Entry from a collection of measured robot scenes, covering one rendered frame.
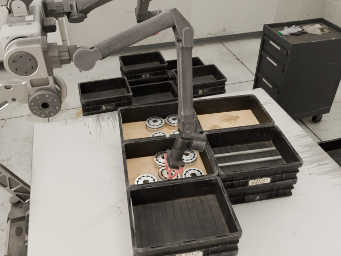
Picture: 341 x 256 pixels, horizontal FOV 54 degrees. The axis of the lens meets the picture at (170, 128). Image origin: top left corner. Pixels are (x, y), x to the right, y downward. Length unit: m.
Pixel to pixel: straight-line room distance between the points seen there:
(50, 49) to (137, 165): 0.71
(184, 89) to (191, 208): 0.50
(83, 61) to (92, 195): 0.75
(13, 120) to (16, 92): 1.98
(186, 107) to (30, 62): 0.60
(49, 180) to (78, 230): 0.37
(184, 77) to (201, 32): 3.57
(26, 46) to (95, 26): 3.30
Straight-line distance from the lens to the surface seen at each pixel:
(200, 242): 1.25
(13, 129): 3.54
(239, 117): 1.98
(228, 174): 1.48
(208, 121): 1.93
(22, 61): 1.24
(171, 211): 1.45
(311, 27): 3.27
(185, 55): 1.31
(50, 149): 2.04
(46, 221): 1.68
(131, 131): 1.85
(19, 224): 2.34
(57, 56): 1.23
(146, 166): 1.63
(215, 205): 1.48
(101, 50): 1.24
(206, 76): 3.07
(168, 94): 3.00
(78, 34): 4.51
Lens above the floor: 1.96
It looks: 38 degrees down
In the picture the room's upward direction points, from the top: straight up
